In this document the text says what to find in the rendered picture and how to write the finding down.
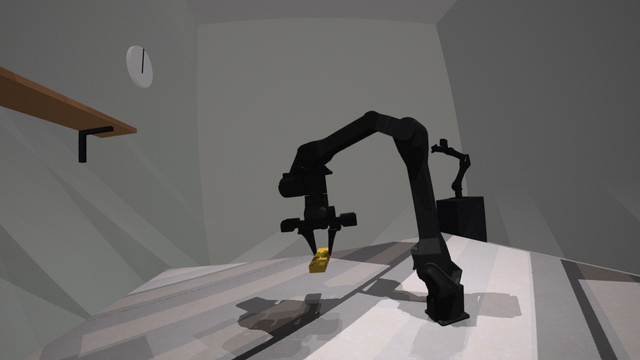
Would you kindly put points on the yellow rectangular bar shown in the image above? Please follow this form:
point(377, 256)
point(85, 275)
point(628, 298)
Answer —
point(320, 261)

